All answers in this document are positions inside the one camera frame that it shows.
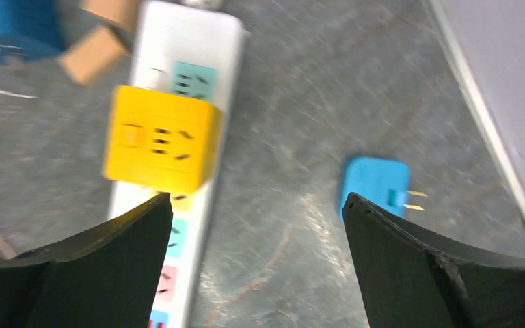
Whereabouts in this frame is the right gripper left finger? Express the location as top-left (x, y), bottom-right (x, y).
top-left (0, 193), bottom-right (173, 327)

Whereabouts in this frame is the long white power strip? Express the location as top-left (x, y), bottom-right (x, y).
top-left (108, 1), bottom-right (246, 327)

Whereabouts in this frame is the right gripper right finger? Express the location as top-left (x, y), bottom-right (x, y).
top-left (342, 193), bottom-right (525, 327)

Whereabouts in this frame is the yellow cube adapter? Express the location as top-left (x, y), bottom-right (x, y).
top-left (103, 85), bottom-right (224, 194)

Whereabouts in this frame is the wooden block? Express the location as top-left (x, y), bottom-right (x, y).
top-left (57, 25), bottom-right (130, 85)
top-left (80, 0), bottom-right (142, 33)

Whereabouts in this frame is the light blue adapter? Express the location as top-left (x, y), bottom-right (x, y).
top-left (338, 156), bottom-right (427, 218)

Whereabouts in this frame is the dark blue cube adapter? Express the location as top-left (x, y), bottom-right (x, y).
top-left (0, 0), bottom-right (66, 65)

